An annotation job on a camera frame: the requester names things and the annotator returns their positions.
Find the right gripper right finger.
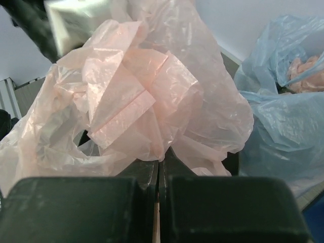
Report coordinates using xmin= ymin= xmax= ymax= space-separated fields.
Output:
xmin=159 ymin=149 xmax=311 ymax=242

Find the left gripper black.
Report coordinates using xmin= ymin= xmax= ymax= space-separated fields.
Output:
xmin=1 ymin=0 xmax=59 ymax=63

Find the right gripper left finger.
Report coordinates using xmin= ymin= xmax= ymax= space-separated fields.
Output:
xmin=1 ymin=160 xmax=158 ymax=242

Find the pink plastic trash bag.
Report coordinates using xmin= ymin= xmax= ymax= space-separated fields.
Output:
xmin=1 ymin=1 xmax=254 ymax=195

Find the black trash bin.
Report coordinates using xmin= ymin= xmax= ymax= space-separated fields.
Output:
xmin=77 ymin=130 xmax=239 ymax=176

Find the blue plastic bag of bags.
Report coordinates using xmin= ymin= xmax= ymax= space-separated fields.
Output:
xmin=234 ymin=15 xmax=323 ymax=197

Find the blue tray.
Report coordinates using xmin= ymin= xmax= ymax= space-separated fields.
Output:
xmin=303 ymin=192 xmax=324 ymax=242

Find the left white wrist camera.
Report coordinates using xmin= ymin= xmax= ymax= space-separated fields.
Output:
xmin=44 ymin=0 xmax=111 ymax=57

